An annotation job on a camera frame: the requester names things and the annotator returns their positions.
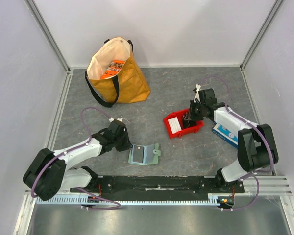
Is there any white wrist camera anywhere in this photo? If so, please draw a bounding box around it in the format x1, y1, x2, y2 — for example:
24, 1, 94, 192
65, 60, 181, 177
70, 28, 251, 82
109, 117, 125, 126
193, 84, 201, 103

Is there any right aluminium frame post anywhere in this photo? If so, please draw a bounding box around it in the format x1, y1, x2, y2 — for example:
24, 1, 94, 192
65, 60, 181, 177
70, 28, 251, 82
240, 0, 284, 72

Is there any aluminium frame post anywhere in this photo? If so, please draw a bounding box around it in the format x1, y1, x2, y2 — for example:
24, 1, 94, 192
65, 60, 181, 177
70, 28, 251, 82
24, 0, 71, 73
240, 0, 284, 72

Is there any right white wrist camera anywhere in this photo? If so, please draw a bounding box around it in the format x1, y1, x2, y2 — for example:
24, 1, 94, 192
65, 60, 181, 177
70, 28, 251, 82
193, 84, 201, 103

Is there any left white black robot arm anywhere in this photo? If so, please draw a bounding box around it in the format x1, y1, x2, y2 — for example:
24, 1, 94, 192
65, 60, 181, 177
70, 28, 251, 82
23, 119, 132, 201

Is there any orange printed box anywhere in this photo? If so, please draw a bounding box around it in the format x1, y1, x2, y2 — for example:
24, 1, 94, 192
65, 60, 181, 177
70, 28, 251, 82
100, 60, 125, 80

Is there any grey slotted cable duct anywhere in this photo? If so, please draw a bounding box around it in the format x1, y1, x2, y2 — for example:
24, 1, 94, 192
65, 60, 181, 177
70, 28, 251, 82
35, 193, 226, 206

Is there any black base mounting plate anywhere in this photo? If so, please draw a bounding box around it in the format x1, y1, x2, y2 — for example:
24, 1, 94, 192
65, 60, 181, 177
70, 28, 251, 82
84, 176, 245, 195

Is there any blue razor package box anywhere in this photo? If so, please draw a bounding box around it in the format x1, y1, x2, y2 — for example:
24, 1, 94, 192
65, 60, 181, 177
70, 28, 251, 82
212, 123, 238, 148

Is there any mustard yellow tote bag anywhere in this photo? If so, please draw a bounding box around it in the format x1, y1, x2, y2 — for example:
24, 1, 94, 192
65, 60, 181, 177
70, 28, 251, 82
84, 37, 150, 108

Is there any left aluminium frame post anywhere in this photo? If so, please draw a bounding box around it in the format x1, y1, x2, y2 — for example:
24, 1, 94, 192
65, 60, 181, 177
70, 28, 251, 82
24, 0, 71, 73

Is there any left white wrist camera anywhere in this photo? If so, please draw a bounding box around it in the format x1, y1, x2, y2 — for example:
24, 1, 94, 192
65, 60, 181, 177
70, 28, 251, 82
109, 117, 125, 126

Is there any white credit card stack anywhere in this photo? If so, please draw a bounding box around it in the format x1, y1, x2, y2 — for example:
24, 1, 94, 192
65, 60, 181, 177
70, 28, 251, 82
168, 117, 182, 134

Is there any red plastic bin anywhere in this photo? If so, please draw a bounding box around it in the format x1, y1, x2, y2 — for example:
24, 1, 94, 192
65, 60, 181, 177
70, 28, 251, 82
163, 108, 204, 139

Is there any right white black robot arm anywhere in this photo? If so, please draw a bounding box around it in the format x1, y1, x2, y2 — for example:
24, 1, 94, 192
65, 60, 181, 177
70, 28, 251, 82
182, 85, 279, 193

